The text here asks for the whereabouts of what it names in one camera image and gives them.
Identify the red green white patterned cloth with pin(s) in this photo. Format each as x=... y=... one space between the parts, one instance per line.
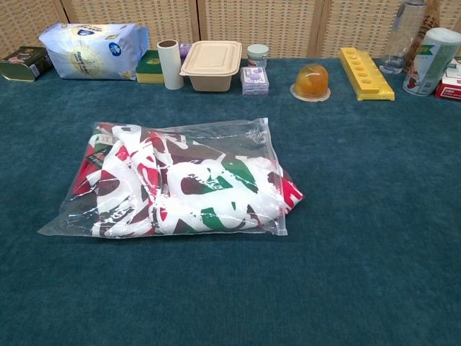
x=187 y=173

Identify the clear bag with patterned cloth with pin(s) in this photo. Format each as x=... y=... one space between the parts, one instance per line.
x=180 y=223

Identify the clear purple plastic case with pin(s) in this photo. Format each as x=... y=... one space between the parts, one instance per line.
x=255 y=81

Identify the beige lidded lunch box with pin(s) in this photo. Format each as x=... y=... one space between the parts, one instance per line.
x=212 y=63

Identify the white roll with cardboard core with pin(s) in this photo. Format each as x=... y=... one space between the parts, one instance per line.
x=172 y=68

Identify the small white lidded jar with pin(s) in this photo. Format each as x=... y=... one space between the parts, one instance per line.
x=257 y=56

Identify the orange jelly cup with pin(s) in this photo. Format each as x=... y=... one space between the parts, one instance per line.
x=311 y=81

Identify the yellow green sponge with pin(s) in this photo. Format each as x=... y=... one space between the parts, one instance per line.
x=149 y=70

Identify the small purple box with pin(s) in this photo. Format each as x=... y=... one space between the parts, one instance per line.
x=186 y=49

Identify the woven folding screen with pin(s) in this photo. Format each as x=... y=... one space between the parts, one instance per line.
x=281 y=25

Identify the yellow holed tray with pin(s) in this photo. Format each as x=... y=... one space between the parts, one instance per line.
x=367 y=77

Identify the blue white tissue pack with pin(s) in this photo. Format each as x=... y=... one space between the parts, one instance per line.
x=90 y=54

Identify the clear water bottle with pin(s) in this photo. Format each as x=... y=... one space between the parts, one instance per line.
x=399 y=36

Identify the white green cylindrical can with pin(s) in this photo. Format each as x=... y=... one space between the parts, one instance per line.
x=430 y=65

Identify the dark rectangular tin can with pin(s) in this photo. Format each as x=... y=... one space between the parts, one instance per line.
x=21 y=65

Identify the red white carton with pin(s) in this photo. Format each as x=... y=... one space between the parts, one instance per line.
x=450 y=88

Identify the pink white carton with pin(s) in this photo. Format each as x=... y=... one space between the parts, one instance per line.
x=455 y=65

